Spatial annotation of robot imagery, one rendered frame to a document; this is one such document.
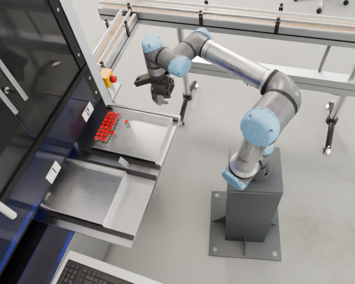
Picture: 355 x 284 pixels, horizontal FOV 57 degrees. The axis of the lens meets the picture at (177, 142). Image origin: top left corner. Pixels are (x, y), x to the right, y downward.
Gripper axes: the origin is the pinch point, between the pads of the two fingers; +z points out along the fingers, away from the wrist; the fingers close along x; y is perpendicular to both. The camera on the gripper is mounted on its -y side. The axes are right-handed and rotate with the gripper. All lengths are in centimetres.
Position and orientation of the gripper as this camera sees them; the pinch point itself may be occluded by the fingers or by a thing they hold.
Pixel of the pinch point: (159, 102)
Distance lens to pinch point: 147.1
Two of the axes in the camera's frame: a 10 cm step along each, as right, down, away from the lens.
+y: 9.5, 2.0, -2.4
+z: 0.9, 5.5, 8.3
